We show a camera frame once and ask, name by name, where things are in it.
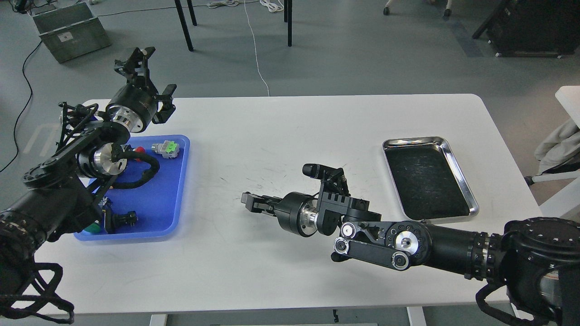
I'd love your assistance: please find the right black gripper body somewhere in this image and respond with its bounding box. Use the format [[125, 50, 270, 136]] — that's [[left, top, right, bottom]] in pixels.
[[274, 192, 318, 237]]

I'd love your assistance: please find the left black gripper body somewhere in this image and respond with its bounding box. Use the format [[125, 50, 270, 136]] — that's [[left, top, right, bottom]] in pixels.
[[106, 84, 158, 133]]

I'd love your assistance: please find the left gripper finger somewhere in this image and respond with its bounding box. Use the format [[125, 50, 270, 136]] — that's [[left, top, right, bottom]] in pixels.
[[114, 46, 157, 91], [152, 83, 177, 124]]

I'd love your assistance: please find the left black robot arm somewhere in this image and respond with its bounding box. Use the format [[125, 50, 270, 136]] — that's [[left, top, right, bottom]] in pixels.
[[0, 46, 176, 324]]

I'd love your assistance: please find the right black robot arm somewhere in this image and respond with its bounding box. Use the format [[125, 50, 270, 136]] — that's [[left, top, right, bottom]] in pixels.
[[241, 163, 580, 326]]

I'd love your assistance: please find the blue plastic tray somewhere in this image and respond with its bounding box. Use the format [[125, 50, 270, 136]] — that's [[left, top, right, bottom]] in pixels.
[[74, 134, 190, 241]]

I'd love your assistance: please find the steel tray with black mat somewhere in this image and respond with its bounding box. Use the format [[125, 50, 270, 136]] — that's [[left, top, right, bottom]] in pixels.
[[382, 136, 480, 223]]

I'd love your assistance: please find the black table leg pair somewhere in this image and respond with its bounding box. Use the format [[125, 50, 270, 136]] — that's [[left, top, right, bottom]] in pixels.
[[283, 0, 293, 47]]

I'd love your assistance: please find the grey cloth on chair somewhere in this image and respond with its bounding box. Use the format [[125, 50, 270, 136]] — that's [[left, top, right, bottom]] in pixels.
[[534, 119, 580, 175]]

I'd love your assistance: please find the black equipment case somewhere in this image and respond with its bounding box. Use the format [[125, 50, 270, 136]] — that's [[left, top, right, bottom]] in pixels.
[[472, 0, 580, 58]]

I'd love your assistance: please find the grey switch with green button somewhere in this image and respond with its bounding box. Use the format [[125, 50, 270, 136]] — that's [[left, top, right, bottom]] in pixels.
[[151, 140, 180, 159]]

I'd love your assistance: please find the black cable on floor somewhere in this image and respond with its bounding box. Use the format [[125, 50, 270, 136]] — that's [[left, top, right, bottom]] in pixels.
[[0, 42, 43, 174]]

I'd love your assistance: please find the green push button switch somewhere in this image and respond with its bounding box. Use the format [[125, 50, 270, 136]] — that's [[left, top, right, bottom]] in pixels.
[[83, 221, 103, 235]]

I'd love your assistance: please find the white cable on floor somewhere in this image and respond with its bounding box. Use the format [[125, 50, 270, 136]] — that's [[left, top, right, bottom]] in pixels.
[[208, 0, 285, 97]]

